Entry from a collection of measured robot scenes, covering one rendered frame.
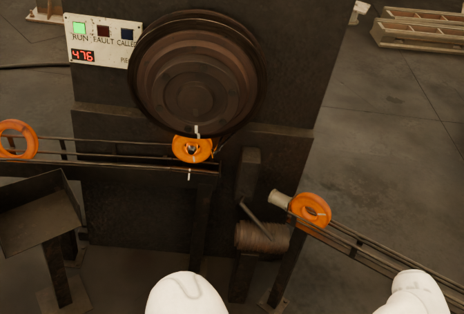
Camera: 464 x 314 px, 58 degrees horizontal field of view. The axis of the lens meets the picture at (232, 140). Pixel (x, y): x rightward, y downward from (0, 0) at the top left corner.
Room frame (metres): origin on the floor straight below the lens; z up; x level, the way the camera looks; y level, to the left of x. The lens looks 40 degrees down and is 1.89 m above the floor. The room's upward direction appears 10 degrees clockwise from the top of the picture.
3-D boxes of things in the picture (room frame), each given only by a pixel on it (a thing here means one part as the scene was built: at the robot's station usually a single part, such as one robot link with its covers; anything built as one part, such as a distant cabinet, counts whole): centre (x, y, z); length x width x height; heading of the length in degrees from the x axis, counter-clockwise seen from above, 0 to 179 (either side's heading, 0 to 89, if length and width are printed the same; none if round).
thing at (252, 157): (1.25, -0.08, 0.68); 0.11 x 0.08 x 0.24; 5
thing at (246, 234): (1.11, -0.19, 0.27); 0.22 x 0.13 x 0.53; 95
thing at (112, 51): (1.29, 0.50, 1.15); 0.26 x 0.02 x 0.18; 95
